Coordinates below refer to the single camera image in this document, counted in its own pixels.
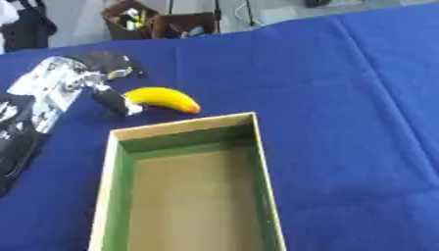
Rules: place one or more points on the yellow toy banana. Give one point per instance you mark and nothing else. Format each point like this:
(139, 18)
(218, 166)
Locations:
(163, 97)

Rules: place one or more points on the brown cardboard box with items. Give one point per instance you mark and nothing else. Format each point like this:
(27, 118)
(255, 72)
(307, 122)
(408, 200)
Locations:
(128, 21)

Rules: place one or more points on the brown open cardboard box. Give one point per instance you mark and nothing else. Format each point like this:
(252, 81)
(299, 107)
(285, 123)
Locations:
(186, 26)

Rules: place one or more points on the dark object on floor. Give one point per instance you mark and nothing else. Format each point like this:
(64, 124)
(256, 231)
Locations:
(316, 3)

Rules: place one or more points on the tan cardboard box green inside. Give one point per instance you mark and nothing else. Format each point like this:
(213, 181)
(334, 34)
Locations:
(188, 192)

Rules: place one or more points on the black tripod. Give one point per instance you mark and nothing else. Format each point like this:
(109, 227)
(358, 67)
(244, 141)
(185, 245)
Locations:
(217, 10)

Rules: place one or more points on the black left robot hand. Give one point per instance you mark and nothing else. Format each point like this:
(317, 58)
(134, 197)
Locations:
(105, 62)

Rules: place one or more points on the black bag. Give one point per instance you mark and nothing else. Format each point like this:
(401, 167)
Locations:
(26, 27)

